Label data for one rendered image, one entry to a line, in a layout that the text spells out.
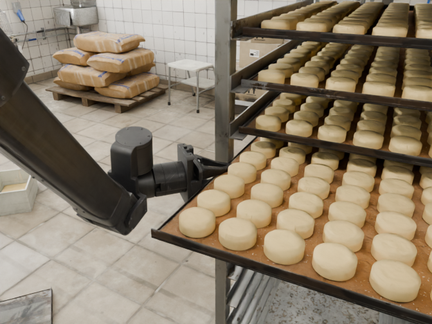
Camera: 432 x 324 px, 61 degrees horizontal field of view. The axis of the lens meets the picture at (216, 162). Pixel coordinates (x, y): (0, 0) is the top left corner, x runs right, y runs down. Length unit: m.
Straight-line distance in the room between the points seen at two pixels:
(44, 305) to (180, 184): 1.34
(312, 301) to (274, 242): 1.16
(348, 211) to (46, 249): 1.85
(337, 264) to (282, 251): 0.06
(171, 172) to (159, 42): 4.11
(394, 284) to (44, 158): 0.38
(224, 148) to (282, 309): 0.97
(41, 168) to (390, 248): 0.40
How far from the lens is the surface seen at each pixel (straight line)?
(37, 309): 1.88
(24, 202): 2.52
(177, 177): 0.63
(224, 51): 0.66
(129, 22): 4.96
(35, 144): 0.38
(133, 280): 1.90
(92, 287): 1.91
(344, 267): 0.45
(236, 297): 0.99
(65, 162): 0.42
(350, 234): 0.51
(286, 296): 1.61
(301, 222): 0.51
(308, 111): 0.79
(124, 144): 0.57
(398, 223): 0.56
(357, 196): 0.60
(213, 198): 0.54
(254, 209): 0.53
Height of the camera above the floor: 1.32
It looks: 28 degrees down
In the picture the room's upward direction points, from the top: straight up
